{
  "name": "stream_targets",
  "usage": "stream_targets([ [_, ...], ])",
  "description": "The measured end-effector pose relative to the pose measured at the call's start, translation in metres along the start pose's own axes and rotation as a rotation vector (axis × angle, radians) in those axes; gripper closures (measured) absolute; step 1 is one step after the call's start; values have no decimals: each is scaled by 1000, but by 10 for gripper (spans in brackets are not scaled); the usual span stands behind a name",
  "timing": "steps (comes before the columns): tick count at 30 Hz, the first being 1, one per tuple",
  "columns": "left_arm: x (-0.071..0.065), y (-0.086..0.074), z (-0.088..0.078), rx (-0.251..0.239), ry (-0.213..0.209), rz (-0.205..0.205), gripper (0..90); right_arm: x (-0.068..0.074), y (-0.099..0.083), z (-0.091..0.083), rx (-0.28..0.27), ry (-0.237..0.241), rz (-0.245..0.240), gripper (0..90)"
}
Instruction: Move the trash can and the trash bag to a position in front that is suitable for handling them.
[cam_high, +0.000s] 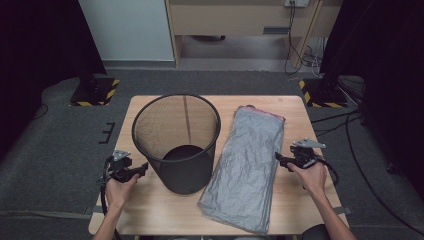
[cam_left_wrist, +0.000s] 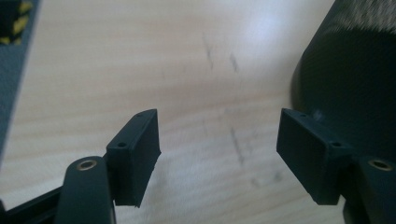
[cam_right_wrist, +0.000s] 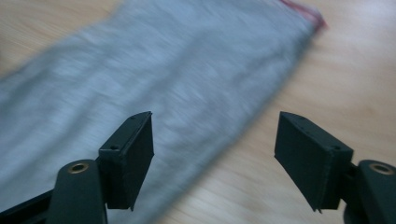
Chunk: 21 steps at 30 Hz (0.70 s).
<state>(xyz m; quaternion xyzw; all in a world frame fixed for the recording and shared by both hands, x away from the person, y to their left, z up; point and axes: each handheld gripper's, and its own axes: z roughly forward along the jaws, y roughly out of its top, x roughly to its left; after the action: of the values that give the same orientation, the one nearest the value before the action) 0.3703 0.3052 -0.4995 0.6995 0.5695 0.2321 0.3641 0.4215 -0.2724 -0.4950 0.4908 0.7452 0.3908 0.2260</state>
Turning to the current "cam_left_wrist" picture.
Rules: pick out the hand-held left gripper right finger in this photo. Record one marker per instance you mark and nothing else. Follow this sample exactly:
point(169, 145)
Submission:
point(305, 155)

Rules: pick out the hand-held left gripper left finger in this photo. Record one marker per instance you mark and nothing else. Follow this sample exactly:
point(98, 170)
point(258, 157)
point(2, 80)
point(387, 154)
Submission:
point(134, 155)

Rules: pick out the black mesh trash bin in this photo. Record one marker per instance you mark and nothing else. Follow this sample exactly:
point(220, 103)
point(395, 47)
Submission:
point(351, 77)

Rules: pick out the yellow-black striped stand base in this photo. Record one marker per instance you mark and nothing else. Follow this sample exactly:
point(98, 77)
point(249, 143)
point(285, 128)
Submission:
point(18, 23)

